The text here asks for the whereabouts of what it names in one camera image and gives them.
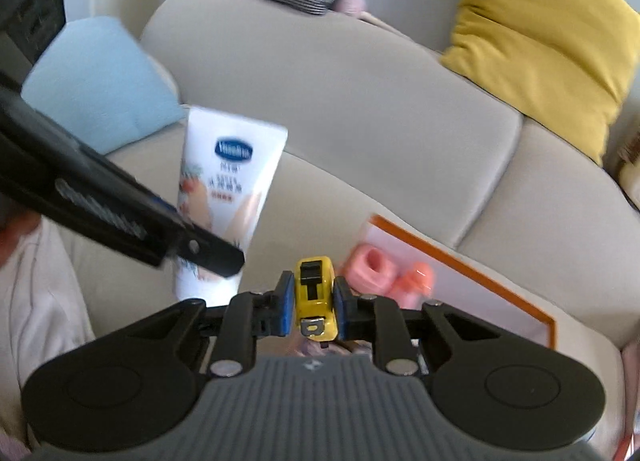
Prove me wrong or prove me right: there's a pink plush toy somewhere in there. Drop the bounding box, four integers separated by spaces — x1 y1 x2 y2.
332 0 387 24

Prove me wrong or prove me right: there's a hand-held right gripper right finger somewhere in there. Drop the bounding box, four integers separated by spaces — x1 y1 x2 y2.
331 275 502 375

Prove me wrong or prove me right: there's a beige sofa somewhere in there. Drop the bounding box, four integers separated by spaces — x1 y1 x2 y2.
60 0 631 442

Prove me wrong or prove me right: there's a person's left leg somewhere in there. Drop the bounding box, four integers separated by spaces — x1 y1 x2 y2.
0 215 97 444

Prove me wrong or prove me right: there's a light blue pillow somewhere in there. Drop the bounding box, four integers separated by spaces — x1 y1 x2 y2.
21 16 186 154

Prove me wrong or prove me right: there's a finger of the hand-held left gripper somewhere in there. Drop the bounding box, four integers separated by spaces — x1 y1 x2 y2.
149 195 246 278

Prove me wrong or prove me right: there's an orange cardboard box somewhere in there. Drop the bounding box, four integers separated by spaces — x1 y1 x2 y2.
350 213 557 351

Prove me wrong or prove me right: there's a white lotion tube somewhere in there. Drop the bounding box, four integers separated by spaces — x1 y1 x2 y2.
172 105 290 308

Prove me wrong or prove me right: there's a yellow pillow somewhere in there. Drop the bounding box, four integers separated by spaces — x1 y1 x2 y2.
439 0 640 167

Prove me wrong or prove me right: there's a pink container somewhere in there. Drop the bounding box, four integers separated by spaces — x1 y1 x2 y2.
342 244 396 295

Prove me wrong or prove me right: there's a yellow tape measure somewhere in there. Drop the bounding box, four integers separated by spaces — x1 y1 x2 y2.
293 256 339 343

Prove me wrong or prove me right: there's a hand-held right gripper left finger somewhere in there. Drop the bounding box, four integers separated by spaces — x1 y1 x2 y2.
126 270 297 375

